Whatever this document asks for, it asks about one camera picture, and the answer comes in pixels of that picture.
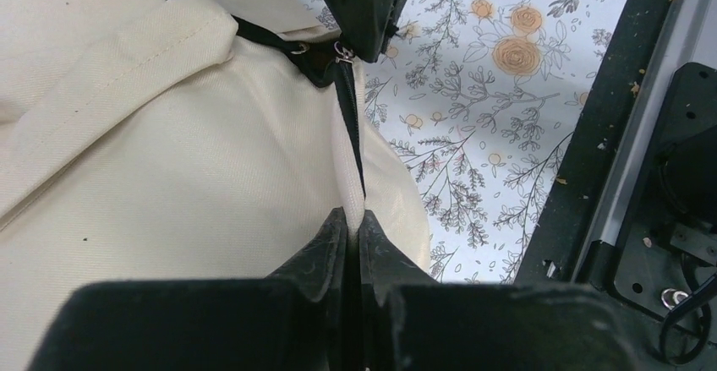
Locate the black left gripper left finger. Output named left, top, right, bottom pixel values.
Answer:
left=30, top=208, right=348, bottom=370

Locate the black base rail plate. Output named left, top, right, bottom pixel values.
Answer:
left=484, top=0, right=716, bottom=370

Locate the cream canvas backpack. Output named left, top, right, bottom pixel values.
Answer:
left=1, top=0, right=430, bottom=370

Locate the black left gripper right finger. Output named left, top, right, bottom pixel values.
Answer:
left=358, top=211, right=638, bottom=370

